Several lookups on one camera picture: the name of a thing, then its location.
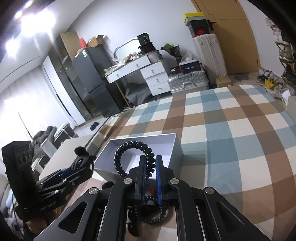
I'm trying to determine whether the grey cardboard box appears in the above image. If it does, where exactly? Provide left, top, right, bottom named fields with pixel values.
left=94, top=132, right=185, bottom=183

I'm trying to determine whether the plaid bed sheet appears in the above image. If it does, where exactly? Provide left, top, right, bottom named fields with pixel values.
left=87, top=85, right=295, bottom=240

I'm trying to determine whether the silver aluminium suitcase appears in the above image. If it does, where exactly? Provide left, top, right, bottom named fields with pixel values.
left=168, top=70, right=209, bottom=95

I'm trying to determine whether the small cardboard box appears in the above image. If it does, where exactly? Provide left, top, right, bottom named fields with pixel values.
left=216, top=77, right=232, bottom=88

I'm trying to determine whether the white desk with drawers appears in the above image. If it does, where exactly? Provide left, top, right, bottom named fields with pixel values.
left=106, top=56, right=170, bottom=96

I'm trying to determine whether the black refrigerator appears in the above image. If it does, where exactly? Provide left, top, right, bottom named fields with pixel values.
left=72, top=46, right=124, bottom=118

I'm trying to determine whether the black box on suitcase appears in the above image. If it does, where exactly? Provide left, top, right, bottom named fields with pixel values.
left=179, top=59, right=201, bottom=74

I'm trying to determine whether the flower bouquet dark wrap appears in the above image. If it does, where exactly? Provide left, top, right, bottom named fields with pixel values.
left=161, top=43, right=181, bottom=58

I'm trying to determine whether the white upright suitcase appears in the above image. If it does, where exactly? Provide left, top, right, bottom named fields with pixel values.
left=193, top=34, right=227, bottom=84

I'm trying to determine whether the shoe rack with shoes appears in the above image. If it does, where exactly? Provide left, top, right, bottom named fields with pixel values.
left=265, top=18, right=295, bottom=90

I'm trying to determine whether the black red shoe box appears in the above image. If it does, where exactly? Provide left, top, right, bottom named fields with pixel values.
left=188, top=20, right=214, bottom=38

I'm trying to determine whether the yellow lid shoe box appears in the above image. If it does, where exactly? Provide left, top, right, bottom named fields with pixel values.
left=184, top=12, right=206, bottom=25

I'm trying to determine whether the wooden door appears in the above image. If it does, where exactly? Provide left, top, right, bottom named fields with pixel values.
left=192, top=0, right=260, bottom=74

